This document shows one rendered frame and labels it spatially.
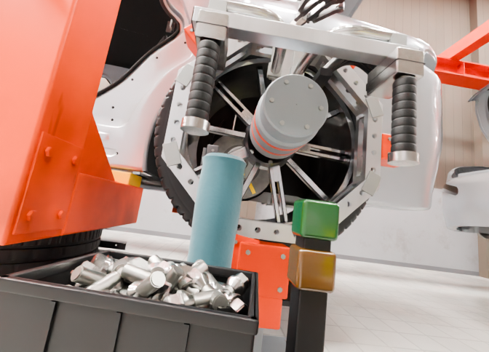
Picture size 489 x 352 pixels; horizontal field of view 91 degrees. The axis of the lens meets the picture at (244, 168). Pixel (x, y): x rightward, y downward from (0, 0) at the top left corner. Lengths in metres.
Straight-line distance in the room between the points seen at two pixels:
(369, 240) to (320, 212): 5.10
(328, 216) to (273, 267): 0.34
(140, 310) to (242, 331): 0.07
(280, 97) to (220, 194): 0.21
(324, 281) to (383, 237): 5.24
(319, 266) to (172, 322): 0.14
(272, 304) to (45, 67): 0.68
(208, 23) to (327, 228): 0.36
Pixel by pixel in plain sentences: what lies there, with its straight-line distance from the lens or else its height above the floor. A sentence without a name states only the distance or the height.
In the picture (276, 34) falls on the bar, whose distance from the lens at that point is 0.49.
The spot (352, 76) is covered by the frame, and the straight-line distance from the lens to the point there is 0.75.
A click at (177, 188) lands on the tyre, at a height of 0.67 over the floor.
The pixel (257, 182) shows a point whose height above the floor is 0.77.
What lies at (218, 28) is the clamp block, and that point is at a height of 0.92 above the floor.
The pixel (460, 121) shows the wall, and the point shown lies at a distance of 7.08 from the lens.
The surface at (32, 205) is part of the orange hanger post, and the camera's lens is 0.64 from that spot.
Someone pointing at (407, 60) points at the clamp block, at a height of 0.92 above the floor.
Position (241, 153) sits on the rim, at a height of 0.80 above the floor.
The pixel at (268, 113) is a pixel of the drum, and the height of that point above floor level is 0.82.
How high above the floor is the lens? 0.64
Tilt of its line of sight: 10 degrees up
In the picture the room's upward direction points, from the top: 8 degrees clockwise
